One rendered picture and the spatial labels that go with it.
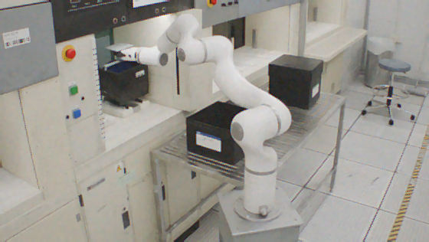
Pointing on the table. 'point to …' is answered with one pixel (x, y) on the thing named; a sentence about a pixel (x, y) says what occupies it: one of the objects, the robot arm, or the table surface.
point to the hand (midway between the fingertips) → (120, 50)
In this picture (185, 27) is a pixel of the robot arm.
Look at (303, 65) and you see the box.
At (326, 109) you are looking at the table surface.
